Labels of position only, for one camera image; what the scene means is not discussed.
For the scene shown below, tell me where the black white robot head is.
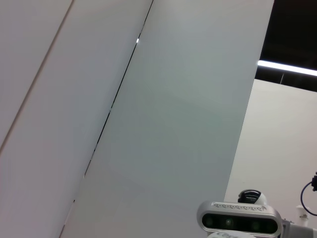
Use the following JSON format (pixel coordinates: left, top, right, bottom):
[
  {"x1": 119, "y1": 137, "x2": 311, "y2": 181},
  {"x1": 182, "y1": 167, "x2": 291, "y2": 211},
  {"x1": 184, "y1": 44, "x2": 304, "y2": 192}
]
[{"x1": 237, "y1": 189, "x2": 269, "y2": 205}]

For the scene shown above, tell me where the ceiling light strip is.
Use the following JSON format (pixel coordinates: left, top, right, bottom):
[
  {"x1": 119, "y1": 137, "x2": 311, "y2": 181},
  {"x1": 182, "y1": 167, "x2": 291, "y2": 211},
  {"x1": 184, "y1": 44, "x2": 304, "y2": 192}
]
[{"x1": 257, "y1": 60, "x2": 317, "y2": 76}]

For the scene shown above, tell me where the small white fixture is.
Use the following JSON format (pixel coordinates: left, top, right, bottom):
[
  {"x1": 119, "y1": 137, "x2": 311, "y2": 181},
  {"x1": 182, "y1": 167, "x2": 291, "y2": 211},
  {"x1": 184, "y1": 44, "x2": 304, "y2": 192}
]
[{"x1": 296, "y1": 205, "x2": 310, "y2": 226}]

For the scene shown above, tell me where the grey robot torso housing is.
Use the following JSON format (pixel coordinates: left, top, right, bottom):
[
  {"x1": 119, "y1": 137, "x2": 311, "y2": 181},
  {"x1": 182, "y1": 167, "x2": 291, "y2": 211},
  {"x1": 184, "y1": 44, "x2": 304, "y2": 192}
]
[{"x1": 281, "y1": 219, "x2": 317, "y2": 238}]

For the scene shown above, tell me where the silver head camera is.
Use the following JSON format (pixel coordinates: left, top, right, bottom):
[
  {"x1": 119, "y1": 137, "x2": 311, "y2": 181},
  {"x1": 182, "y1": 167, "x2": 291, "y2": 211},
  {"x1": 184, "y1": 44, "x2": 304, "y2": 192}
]
[{"x1": 197, "y1": 200, "x2": 282, "y2": 236}]

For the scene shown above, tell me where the blue cable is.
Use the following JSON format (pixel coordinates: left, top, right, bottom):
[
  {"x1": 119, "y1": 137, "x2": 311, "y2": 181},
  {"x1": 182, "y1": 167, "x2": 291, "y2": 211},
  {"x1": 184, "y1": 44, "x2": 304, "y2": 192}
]
[{"x1": 300, "y1": 172, "x2": 317, "y2": 216}]

